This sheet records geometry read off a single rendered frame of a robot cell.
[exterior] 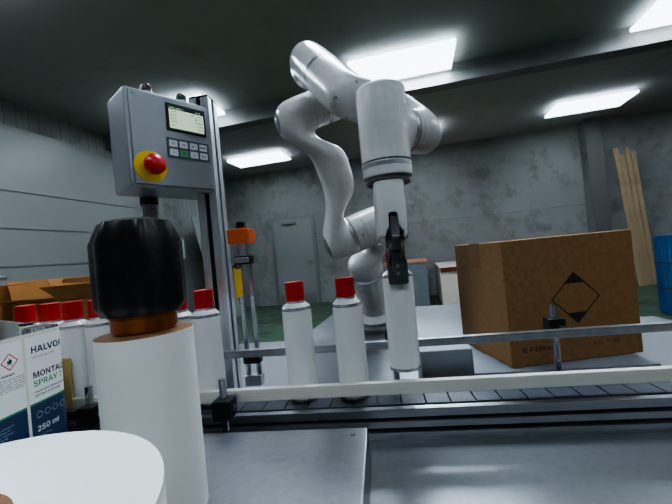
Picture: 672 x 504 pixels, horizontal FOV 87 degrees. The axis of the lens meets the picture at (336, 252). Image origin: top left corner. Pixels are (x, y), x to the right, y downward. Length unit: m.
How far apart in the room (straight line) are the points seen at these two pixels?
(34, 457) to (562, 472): 0.53
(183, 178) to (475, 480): 0.70
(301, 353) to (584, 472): 0.41
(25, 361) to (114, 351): 0.22
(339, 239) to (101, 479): 0.91
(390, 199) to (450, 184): 7.97
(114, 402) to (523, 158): 8.74
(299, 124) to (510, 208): 7.84
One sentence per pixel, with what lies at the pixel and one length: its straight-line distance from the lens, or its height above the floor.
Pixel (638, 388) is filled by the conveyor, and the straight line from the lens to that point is 0.73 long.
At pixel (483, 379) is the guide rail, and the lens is 0.62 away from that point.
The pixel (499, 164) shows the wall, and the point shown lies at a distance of 8.75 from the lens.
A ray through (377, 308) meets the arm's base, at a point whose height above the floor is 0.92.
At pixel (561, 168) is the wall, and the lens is 9.05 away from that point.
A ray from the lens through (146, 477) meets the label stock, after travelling 0.23.
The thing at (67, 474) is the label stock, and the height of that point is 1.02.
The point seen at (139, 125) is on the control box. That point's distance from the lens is 0.79.
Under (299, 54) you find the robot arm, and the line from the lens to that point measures 0.89.
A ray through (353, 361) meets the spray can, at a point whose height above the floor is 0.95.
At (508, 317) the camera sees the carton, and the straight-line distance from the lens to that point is 0.84.
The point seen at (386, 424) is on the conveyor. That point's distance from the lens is 0.62.
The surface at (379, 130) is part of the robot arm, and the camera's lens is 0.60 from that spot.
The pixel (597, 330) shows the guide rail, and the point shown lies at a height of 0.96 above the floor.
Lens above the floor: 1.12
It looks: level
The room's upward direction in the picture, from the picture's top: 5 degrees counter-clockwise
